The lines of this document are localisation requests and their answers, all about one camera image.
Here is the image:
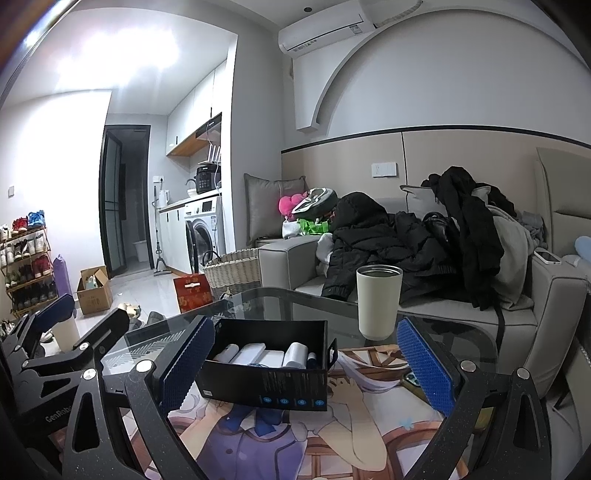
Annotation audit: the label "brown cardboard box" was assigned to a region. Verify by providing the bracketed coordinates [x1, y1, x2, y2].
[76, 266, 114, 315]

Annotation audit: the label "black framed glass door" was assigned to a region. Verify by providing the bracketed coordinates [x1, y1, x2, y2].
[100, 124, 152, 280]

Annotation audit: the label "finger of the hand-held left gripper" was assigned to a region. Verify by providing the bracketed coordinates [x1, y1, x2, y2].
[9, 294, 75, 365]
[18, 308, 131, 384]

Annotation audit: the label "purple rolled yoga mat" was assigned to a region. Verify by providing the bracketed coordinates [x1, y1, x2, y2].
[52, 255, 72, 301]

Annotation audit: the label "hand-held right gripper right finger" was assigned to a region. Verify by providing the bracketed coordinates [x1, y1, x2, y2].
[396, 318, 555, 480]

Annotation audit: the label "cream tumbler cup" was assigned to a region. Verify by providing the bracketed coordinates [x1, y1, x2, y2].
[355, 264, 404, 341]

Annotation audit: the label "wicker laundry basket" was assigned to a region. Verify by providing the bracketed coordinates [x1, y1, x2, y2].
[203, 248, 262, 301]

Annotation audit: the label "light grey cushion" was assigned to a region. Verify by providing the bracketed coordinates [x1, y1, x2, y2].
[399, 185, 444, 213]

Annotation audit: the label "white cylindrical bin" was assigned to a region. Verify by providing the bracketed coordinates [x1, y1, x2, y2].
[54, 314, 81, 354]

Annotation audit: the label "black draped clothes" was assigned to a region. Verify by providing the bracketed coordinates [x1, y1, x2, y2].
[422, 166, 515, 310]

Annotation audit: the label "green bag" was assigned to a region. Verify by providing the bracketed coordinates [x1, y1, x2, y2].
[298, 218, 333, 236]

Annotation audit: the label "shoe rack with shoes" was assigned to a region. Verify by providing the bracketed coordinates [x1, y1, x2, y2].
[0, 210, 58, 319]

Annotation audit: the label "white upper cabinets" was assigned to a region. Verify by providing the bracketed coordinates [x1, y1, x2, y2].
[166, 60, 229, 158]

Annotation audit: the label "white green earplug case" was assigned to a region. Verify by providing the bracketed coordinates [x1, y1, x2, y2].
[231, 342, 269, 365]

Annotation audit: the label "grey square cushion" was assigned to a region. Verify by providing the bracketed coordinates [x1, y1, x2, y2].
[244, 173, 308, 245]

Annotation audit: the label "white base cabinet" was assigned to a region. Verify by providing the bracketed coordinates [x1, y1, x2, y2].
[159, 203, 188, 273]

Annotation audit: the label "printed cartoon table mat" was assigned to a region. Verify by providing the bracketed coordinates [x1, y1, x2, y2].
[46, 348, 504, 480]

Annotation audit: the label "white washing machine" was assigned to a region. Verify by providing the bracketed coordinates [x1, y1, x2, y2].
[184, 194, 227, 275]

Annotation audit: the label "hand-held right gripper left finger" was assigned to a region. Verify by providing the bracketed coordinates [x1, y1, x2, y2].
[60, 316, 217, 480]

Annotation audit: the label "floor mop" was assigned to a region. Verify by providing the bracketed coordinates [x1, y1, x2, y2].
[150, 185, 169, 277]

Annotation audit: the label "black puffy jacket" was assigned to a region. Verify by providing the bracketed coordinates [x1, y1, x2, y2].
[321, 193, 467, 301]

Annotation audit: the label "red gift box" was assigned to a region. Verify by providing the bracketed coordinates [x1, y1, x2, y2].
[173, 273, 214, 315]

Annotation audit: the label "pink plush toy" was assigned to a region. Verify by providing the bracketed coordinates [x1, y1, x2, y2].
[278, 187, 308, 215]

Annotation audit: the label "grey hooded garment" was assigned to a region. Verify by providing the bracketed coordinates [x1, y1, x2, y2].
[485, 205, 546, 315]

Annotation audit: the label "black cardboard box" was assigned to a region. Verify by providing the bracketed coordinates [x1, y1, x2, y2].
[195, 316, 340, 412]

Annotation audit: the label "white air conditioner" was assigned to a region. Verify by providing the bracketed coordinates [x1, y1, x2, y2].
[277, 0, 423, 56]

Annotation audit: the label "grey sofa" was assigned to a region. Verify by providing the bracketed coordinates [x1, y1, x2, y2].
[256, 196, 591, 398]

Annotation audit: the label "beige padded headboard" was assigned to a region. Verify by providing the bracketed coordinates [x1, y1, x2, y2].
[536, 148, 591, 259]

